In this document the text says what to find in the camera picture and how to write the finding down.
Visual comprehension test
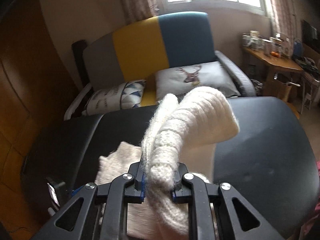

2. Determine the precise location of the white fluffy knit sweater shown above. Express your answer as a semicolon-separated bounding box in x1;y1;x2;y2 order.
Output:
95;86;240;239

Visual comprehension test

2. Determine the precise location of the white blue triangle pillow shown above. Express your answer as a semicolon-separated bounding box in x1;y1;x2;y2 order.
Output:
82;80;146;116

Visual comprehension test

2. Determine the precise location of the white deer print pillow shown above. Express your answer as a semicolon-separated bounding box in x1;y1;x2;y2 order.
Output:
155;61;241;101

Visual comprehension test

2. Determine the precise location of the wooden side table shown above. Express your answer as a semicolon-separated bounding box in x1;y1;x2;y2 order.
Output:
242;46;303;102

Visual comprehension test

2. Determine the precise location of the grey yellow blue sofa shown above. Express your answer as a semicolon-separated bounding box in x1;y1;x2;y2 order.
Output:
64;11;256;120

